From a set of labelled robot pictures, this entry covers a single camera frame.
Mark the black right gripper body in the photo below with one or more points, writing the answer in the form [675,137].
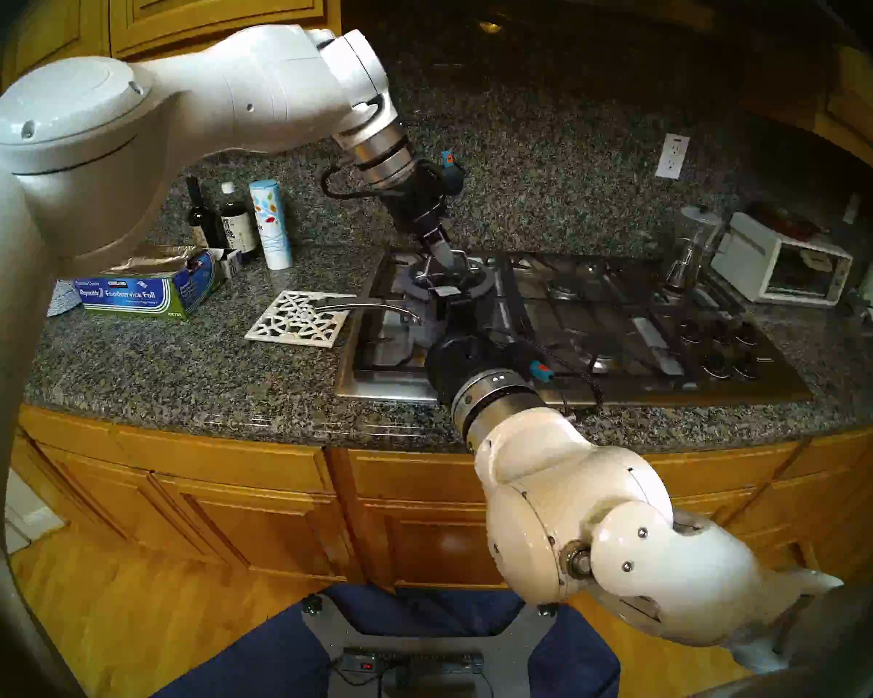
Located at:
[473,358]

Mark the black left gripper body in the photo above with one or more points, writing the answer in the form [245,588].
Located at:
[422,198]

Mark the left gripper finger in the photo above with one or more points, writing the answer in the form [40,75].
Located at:
[440,251]

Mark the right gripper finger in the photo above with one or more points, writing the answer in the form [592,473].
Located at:
[455,311]

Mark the grey pot lid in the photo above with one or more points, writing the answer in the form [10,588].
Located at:
[480,286]

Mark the dark grey saucepan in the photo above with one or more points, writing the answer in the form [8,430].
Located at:
[349,305]

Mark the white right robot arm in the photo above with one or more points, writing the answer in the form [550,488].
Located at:
[553,500]

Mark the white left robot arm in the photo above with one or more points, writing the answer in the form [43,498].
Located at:
[247,93]

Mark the black cast iron stove grate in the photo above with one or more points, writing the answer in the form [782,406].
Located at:
[520,297]
[507,282]

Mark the black stove knob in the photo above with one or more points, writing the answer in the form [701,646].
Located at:
[716,367]
[746,334]
[746,368]
[720,333]
[691,331]

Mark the small black stove grate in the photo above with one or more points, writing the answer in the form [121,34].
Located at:
[727,304]

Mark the white canister with leaf print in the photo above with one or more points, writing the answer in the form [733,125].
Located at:
[273,224]

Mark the white ornate metal trivet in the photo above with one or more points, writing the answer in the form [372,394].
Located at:
[291,342]

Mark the dark bottle with white label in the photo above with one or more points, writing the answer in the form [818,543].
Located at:
[238,227]

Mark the stainless steel gas cooktop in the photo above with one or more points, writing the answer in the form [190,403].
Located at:
[662,395]

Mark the small white carton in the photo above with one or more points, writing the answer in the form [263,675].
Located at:
[231,264]

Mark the dark wine bottle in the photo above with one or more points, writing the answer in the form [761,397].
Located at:
[202,220]

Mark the glass blender jar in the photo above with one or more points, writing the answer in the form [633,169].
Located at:
[691,246]

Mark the wooden lower cabinets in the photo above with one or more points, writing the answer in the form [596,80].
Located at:
[225,464]

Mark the wooden upper cabinet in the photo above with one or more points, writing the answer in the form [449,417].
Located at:
[858,100]
[211,6]

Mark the white toaster oven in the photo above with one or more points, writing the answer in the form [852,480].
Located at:
[742,260]

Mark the grey power strip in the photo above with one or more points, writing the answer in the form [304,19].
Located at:
[422,662]

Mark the blue foil sheet box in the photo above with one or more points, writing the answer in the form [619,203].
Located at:
[124,294]

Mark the red frying pan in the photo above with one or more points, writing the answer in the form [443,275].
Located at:
[789,224]

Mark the dark blue cloth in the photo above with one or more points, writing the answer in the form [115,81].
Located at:
[262,660]

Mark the white panelled door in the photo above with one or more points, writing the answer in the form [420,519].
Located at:
[33,518]

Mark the white wall outlet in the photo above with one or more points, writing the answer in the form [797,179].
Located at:
[672,156]

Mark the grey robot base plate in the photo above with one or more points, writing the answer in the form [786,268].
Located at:
[436,631]

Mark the white light switch plate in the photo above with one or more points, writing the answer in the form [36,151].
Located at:
[852,208]

